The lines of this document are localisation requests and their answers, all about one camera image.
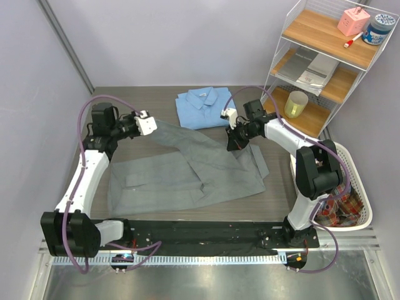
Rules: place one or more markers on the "yellow translucent cup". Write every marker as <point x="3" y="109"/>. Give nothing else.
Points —
<point x="295" y="104"/>

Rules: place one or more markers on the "light blue shirt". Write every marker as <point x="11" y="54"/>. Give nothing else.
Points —
<point x="201" y="108"/>

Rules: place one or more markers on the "grey booklet stack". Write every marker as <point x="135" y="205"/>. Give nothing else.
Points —
<point x="308" y="70"/>

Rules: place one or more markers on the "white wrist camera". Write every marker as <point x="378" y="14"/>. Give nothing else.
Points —
<point x="146" y="124"/>
<point x="230" y="114"/>

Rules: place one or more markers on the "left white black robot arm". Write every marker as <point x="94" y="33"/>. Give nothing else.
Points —
<point x="69" y="230"/>

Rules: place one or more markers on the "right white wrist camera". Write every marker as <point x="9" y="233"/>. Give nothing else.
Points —
<point x="230" y="114"/>

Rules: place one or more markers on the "white plastic laundry basket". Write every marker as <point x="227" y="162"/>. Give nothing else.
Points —
<point x="356" y="187"/>

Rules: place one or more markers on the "red white marker pen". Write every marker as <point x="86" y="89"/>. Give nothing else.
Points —
<point x="355" y="38"/>

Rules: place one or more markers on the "red plaid shirt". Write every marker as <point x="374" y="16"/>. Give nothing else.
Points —
<point x="342" y="212"/>

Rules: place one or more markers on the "grey long sleeve shirt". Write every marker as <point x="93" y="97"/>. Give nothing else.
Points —
<point x="200" y="172"/>

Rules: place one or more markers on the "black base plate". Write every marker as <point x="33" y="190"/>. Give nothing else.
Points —
<point x="212" y="238"/>

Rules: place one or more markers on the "white wire wooden shelf rack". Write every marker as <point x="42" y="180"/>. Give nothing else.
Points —
<point x="324" y="51"/>

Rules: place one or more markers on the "pink cube power socket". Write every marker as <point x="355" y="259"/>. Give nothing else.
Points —
<point x="353" y="20"/>

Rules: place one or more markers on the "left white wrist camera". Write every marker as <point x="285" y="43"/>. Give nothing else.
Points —
<point x="146" y="124"/>

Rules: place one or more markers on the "blue white lidded jar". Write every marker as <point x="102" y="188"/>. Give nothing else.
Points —
<point x="378" y="28"/>

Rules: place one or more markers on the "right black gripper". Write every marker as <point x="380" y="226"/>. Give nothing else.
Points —
<point x="235" y="143"/>

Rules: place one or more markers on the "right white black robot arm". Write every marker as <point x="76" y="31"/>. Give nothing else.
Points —
<point x="318" y="170"/>

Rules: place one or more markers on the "white slotted cable duct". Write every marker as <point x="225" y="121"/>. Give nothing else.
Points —
<point x="116" y="259"/>

